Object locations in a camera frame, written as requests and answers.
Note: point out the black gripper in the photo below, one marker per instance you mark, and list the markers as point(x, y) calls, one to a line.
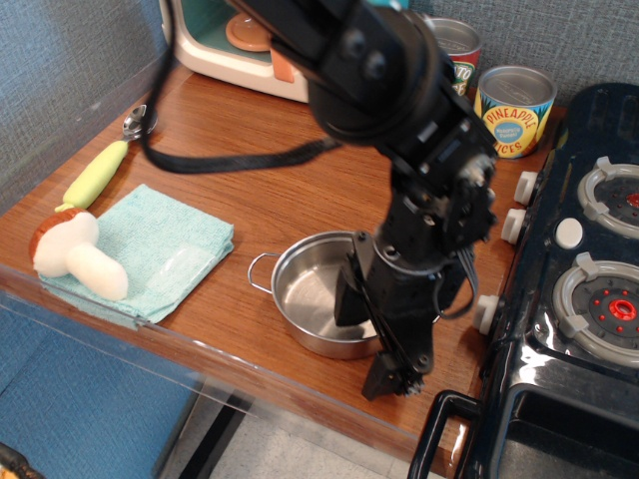
point(403, 297)

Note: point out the stainless steel pot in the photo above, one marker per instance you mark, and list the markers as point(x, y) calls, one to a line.
point(303, 288)

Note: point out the clear acrylic barrier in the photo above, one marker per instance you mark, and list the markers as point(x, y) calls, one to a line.
point(225, 328)

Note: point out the spoon with yellow handle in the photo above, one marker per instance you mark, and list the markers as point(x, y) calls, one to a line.
point(96, 176)

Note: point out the tomato sauce can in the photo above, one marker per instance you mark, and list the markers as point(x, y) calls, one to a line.
point(463, 46)

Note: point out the plush white mushroom toy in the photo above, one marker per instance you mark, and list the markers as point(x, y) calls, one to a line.
point(66, 243)

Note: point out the black toy stove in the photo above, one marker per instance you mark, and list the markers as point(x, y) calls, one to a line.
point(559, 395)

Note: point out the toy microwave teal cream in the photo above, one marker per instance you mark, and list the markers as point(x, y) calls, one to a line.
point(214, 39)

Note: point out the teal folded cloth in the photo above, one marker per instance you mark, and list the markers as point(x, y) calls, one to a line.
point(165, 247)

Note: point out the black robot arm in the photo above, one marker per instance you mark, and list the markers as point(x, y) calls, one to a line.
point(377, 77)

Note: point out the pineapple slices can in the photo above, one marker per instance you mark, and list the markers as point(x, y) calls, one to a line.
point(514, 103)

